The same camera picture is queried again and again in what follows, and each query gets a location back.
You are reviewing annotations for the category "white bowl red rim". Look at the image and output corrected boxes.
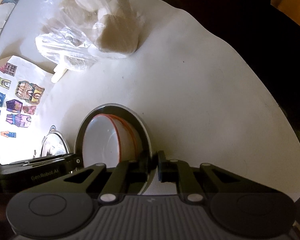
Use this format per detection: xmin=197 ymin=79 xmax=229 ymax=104
xmin=110 ymin=114 xmax=143 ymax=162
xmin=82 ymin=114 xmax=120 ymax=167

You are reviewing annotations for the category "plastic bag of white rolls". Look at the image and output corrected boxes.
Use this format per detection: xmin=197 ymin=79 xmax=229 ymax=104
xmin=35 ymin=0 xmax=142 ymax=70

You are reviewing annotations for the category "paper sheet with house drawings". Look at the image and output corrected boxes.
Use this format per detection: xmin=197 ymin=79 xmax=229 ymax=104
xmin=0 ymin=56 xmax=53 ymax=165

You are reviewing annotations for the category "white candle front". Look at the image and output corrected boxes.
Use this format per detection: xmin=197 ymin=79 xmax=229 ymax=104
xmin=51 ymin=65 xmax=68 ymax=83

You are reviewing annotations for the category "dark metal bowl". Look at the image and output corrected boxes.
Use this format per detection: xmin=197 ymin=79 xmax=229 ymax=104
xmin=74 ymin=103 xmax=155 ymax=198

